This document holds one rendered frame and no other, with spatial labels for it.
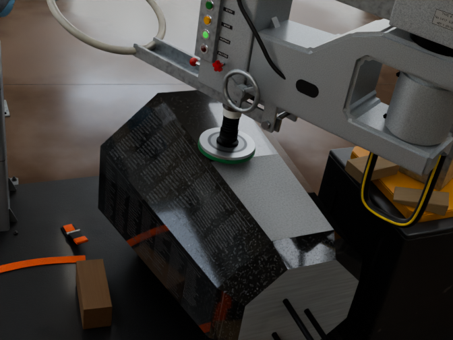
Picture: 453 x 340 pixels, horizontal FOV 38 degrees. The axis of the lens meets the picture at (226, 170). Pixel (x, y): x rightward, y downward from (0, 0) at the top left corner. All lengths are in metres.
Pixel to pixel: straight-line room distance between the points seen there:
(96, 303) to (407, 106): 1.57
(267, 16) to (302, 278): 0.86
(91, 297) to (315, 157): 1.94
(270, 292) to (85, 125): 2.36
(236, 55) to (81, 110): 2.35
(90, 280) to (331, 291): 1.12
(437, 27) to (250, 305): 1.03
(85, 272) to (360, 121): 1.49
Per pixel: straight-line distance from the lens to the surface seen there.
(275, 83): 2.16
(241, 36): 2.18
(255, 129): 2.73
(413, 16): 1.86
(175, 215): 2.46
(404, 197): 2.65
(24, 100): 4.55
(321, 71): 2.06
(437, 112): 1.96
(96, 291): 2.94
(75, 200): 3.61
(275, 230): 2.21
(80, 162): 3.92
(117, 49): 2.57
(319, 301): 2.37
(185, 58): 2.58
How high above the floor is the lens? 2.21
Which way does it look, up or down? 34 degrees down
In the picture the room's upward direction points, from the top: 9 degrees clockwise
